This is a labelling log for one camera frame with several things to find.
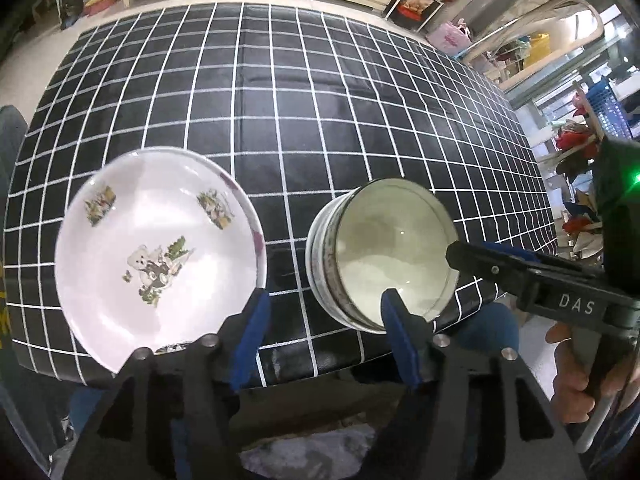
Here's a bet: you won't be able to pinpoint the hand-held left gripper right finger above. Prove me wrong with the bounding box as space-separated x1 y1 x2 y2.
370 288 589 480

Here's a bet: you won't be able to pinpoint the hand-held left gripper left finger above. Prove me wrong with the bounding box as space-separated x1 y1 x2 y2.
62 289 273 480

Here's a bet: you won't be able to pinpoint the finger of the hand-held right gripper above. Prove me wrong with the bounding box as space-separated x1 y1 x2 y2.
481 241 602 277
445 240 532 292

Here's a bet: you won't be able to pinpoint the patterned rim bowl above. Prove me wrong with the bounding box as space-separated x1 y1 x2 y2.
317 178 460 333

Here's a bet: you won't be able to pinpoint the pink floral white plate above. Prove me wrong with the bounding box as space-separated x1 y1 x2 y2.
200 152 269 291

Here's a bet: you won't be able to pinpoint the bear print white plate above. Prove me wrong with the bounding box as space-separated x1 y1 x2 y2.
54 146 267 375

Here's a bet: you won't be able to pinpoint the person's right hand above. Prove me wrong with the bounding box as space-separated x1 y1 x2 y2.
546 321 640 426

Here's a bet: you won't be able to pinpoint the person's right leg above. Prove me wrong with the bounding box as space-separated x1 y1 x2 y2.
435 302 521 356

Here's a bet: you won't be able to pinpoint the person's leg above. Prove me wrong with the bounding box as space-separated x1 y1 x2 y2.
67 385 118 436
435 302 521 356

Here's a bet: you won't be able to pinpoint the red flowers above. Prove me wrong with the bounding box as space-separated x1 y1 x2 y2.
555 129 601 171

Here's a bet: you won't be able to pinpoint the blue plastic basket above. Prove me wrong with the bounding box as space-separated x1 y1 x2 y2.
585 76 636 139

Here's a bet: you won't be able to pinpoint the person's left leg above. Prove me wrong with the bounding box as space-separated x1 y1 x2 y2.
67 385 118 436

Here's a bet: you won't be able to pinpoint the yellow container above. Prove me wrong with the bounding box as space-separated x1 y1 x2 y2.
522 32 551 68

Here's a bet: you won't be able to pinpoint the pink bag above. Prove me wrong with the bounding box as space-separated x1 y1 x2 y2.
427 19 472 58

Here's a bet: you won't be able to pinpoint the black white checkered tablecloth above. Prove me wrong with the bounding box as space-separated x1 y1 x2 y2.
2 2 558 388

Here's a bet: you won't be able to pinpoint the red picture box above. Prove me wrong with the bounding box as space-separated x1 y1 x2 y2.
394 0 446 27

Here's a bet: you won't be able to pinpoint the grey chair with yellow print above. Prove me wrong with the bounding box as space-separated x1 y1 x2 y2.
0 105 71 476

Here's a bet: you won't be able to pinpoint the red and yellow dustpan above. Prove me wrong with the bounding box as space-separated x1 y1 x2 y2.
82 0 119 17

